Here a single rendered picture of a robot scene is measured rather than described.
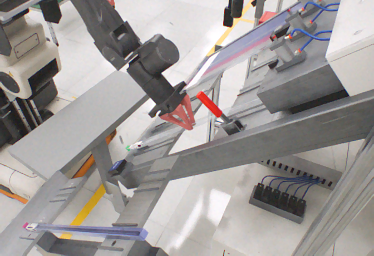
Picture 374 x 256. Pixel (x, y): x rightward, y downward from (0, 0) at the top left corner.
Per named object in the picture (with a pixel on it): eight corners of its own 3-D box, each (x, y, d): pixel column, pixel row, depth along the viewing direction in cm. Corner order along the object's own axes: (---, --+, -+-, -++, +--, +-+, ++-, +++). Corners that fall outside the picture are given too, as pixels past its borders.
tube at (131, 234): (26, 230, 76) (23, 227, 75) (30, 225, 76) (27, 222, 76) (143, 241, 41) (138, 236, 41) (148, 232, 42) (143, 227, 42)
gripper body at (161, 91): (189, 85, 71) (168, 61, 69) (168, 112, 65) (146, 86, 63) (172, 94, 76) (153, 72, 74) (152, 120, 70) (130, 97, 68)
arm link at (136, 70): (132, 58, 71) (118, 70, 67) (148, 44, 66) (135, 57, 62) (152, 80, 73) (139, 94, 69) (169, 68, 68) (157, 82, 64)
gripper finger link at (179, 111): (208, 112, 73) (184, 83, 70) (196, 132, 68) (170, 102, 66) (191, 120, 78) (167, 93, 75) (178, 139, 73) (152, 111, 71)
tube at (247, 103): (128, 151, 93) (126, 148, 93) (130, 148, 94) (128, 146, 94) (264, 102, 57) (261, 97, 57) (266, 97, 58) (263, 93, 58)
